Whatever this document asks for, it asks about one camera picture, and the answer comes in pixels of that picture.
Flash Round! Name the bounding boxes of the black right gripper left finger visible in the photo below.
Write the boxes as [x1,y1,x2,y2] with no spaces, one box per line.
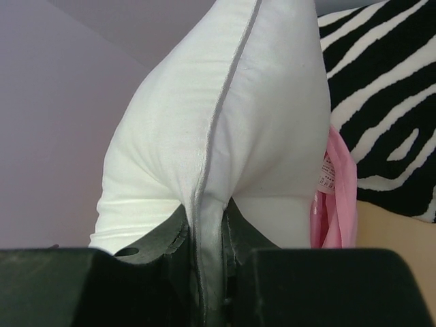
[1,206,203,326]

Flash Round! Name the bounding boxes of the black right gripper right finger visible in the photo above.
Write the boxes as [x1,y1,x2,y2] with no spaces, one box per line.
[222,202,422,326]

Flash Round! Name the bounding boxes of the pink floral satin pillowcase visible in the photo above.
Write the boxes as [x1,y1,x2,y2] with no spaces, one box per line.
[310,127,358,249]

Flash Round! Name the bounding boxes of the white pillow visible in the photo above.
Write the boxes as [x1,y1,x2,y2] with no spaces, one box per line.
[90,1,330,307]

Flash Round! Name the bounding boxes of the zebra print pillow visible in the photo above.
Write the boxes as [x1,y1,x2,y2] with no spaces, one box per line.
[318,1,435,223]

